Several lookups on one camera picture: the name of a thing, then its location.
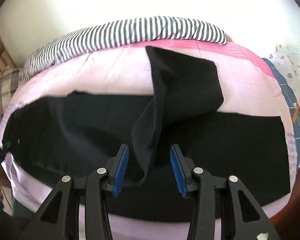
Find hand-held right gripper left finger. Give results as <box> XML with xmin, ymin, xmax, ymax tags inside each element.
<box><xmin>19</xmin><ymin>144</ymin><xmax>130</xmax><ymax>240</ymax></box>

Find pink lilac bed sheet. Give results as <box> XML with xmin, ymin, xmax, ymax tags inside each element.
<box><xmin>0</xmin><ymin>40</ymin><xmax>298</xmax><ymax>240</ymax></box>

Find brown wooden bed frame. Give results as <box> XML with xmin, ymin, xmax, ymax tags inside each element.
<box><xmin>270</xmin><ymin>150</ymin><xmax>300</xmax><ymax>240</ymax></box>

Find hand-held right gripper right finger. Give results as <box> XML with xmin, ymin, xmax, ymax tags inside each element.
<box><xmin>170</xmin><ymin>144</ymin><xmax>282</xmax><ymax>240</ymax></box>

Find grey white striped cloth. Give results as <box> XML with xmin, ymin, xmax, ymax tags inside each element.
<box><xmin>22</xmin><ymin>16</ymin><xmax>227</xmax><ymax>80</ymax></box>

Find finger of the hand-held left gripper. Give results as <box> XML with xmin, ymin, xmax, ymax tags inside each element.
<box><xmin>0</xmin><ymin>141</ymin><xmax>12</xmax><ymax>167</ymax></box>

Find white confetti print cloth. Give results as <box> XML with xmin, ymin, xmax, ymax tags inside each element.
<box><xmin>267</xmin><ymin>44</ymin><xmax>300</xmax><ymax>140</ymax></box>

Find beige plaid cloth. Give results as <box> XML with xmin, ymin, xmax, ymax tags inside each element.
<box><xmin>0</xmin><ymin>67</ymin><xmax>24</xmax><ymax>140</ymax></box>

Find blue plaid cloth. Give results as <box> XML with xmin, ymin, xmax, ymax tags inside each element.
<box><xmin>262</xmin><ymin>58</ymin><xmax>300</xmax><ymax>160</ymax></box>

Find black pants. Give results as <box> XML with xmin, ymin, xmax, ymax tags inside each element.
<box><xmin>1</xmin><ymin>45</ymin><xmax>292</xmax><ymax>224</ymax></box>

